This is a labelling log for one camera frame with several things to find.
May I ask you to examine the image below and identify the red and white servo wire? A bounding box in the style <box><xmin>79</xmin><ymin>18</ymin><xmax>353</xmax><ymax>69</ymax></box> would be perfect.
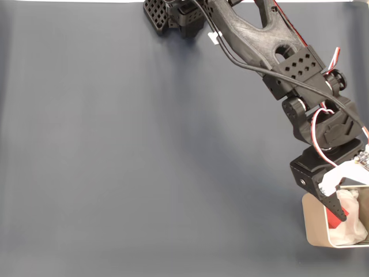
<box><xmin>311</xmin><ymin>107</ymin><xmax>338</xmax><ymax>167</ymax></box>

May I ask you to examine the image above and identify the beige metal box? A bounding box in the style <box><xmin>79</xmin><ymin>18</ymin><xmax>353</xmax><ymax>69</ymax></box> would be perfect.
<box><xmin>301</xmin><ymin>186</ymin><xmax>369</xmax><ymax>249</ymax></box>

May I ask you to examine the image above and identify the white crumpled tissue paper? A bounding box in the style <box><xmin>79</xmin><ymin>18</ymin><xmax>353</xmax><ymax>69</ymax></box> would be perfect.
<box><xmin>328</xmin><ymin>188</ymin><xmax>369</xmax><ymax>246</ymax></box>

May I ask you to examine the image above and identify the dark grey table mat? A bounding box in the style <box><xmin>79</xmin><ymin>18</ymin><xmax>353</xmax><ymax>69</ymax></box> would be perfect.
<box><xmin>0</xmin><ymin>2</ymin><xmax>369</xmax><ymax>277</ymax></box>

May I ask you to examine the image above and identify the red cube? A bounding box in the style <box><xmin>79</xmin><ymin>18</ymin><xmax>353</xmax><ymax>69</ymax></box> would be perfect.
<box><xmin>328</xmin><ymin>204</ymin><xmax>351</xmax><ymax>230</ymax></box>

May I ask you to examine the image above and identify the camera board on white mount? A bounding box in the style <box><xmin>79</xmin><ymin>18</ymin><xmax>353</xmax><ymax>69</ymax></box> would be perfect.
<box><xmin>319</xmin><ymin>143</ymin><xmax>369</xmax><ymax>197</ymax></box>

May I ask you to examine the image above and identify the black camera cable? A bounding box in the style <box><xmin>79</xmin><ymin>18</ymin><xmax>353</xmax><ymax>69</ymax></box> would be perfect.
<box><xmin>192</xmin><ymin>0</ymin><xmax>369</xmax><ymax>137</ymax></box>

